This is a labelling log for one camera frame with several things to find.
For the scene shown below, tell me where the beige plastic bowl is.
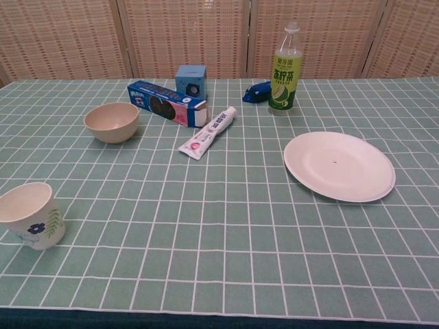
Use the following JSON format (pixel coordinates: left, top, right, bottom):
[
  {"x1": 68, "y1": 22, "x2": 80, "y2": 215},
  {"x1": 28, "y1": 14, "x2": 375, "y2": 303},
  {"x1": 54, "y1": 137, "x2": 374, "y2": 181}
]
[{"x1": 84, "y1": 101, "x2": 140, "y2": 144}]

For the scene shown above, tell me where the white paper plate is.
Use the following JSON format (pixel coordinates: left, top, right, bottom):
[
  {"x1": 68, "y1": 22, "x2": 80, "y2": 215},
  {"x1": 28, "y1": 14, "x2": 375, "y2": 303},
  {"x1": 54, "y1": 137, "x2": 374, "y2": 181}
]
[{"x1": 283, "y1": 132, "x2": 396, "y2": 204}]

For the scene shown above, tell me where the floral print paper cup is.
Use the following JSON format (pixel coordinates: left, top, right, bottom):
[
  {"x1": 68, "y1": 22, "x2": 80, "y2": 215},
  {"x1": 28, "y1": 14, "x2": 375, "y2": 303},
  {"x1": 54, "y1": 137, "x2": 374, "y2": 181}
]
[{"x1": 0, "y1": 182, "x2": 67, "y2": 251}]

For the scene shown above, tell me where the blue cookie box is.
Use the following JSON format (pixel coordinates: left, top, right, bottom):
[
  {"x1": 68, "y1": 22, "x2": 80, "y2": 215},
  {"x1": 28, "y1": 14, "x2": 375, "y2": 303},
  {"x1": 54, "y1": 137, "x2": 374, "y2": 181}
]
[{"x1": 127, "y1": 80, "x2": 209, "y2": 128}]

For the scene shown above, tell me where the small light blue box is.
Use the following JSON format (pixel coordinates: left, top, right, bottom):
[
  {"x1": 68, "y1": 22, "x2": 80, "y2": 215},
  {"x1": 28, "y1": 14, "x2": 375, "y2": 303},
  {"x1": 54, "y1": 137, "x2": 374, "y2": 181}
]
[{"x1": 175, "y1": 65, "x2": 209, "y2": 101}]

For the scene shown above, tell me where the white pink toothpaste tube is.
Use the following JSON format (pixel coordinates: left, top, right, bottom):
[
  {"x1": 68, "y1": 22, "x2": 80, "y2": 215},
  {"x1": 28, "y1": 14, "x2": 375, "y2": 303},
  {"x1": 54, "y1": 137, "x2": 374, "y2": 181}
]
[{"x1": 178, "y1": 106, "x2": 238, "y2": 160}]

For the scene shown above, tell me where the green checkered tablecloth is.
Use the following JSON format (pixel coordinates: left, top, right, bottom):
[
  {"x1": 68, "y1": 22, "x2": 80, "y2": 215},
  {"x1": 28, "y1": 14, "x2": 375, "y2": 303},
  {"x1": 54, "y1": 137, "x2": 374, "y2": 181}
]
[{"x1": 0, "y1": 77, "x2": 439, "y2": 325}]

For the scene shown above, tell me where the blue wrapped packet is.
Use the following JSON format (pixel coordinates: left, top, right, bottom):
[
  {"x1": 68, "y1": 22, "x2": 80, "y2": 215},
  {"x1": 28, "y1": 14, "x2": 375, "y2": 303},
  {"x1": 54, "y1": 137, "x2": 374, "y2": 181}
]
[{"x1": 241, "y1": 80, "x2": 274, "y2": 103}]

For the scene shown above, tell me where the green iced tea bottle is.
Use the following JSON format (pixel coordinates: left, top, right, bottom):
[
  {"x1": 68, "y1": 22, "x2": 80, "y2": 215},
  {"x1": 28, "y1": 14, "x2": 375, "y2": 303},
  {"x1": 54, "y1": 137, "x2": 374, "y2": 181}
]
[{"x1": 268, "y1": 22, "x2": 302, "y2": 117}]

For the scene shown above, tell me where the bamboo folding screen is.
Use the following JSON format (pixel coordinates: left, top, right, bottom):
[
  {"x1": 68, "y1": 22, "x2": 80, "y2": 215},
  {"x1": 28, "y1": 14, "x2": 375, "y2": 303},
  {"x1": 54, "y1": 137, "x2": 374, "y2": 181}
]
[{"x1": 0, "y1": 0, "x2": 439, "y2": 86}]

